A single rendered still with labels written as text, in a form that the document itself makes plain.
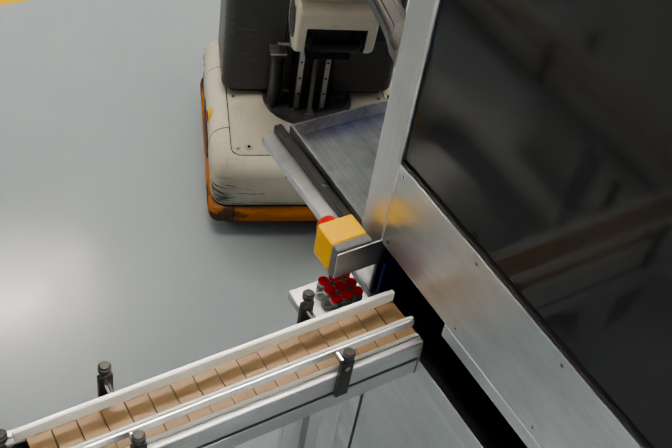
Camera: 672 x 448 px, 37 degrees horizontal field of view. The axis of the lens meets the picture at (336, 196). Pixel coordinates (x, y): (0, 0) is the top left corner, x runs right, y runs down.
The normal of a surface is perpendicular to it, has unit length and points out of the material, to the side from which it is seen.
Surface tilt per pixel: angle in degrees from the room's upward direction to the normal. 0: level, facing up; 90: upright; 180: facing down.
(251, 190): 90
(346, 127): 0
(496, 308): 90
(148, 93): 0
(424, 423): 90
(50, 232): 0
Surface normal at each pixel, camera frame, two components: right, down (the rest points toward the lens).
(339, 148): 0.13, -0.71
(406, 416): -0.86, 0.27
